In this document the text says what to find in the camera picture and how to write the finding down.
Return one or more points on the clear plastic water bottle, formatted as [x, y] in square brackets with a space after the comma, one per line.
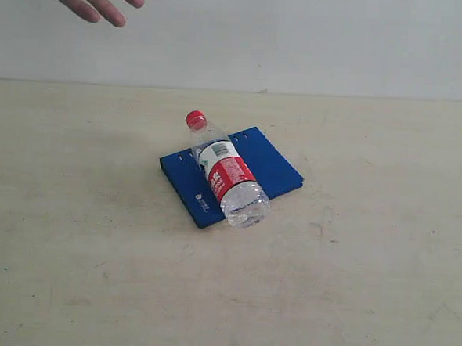
[242, 200]

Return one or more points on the blue ring binder notebook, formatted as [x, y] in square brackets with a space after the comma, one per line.
[273, 173]

